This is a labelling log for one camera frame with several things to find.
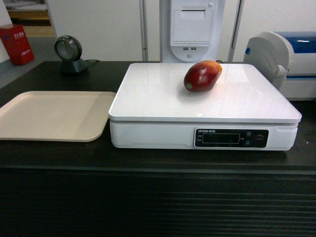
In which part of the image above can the black round barcode scanner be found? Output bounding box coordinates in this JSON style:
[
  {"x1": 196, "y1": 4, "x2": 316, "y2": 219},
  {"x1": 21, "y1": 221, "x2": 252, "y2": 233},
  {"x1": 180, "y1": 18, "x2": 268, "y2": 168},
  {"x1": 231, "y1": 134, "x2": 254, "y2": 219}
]
[{"x1": 54, "y1": 35, "x2": 88, "y2": 75}]

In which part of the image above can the red fire extinguisher box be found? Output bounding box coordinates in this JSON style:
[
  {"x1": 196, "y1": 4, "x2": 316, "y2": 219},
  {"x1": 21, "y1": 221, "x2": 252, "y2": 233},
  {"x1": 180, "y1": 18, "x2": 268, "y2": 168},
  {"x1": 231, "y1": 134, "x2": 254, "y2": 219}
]
[{"x1": 0, "y1": 24, "x2": 35, "y2": 65}]

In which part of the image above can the dark red mango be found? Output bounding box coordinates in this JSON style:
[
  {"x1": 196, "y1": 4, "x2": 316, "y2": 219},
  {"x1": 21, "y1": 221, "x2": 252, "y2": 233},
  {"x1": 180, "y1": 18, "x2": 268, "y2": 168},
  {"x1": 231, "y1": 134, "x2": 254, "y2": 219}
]
[{"x1": 184, "y1": 60, "x2": 222, "y2": 92}]

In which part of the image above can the black slatted checkout counter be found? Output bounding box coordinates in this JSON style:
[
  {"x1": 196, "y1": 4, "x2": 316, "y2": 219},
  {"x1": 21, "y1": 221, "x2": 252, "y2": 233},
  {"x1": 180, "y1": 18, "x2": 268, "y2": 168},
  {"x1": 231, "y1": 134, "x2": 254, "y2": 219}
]
[{"x1": 0, "y1": 61, "x2": 316, "y2": 237}]

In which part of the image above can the white checkout scale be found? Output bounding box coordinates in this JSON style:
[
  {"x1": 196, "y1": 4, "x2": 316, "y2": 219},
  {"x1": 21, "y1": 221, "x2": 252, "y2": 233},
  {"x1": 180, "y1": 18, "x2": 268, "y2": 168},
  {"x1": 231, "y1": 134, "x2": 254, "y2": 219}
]
[{"x1": 109, "y1": 63, "x2": 302, "y2": 151}]

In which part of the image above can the white receipt printer kiosk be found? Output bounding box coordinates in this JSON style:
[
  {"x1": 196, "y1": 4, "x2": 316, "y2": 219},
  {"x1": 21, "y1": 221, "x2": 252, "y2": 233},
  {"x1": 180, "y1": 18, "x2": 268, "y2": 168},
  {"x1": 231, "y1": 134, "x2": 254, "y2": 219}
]
[{"x1": 159, "y1": 0, "x2": 225, "y2": 63}]

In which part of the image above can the beige plastic tray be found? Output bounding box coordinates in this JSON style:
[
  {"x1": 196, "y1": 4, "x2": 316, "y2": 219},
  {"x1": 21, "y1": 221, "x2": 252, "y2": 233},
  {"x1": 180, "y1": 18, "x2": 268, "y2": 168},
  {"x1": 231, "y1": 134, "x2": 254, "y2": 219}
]
[{"x1": 0, "y1": 91, "x2": 115, "y2": 142}]

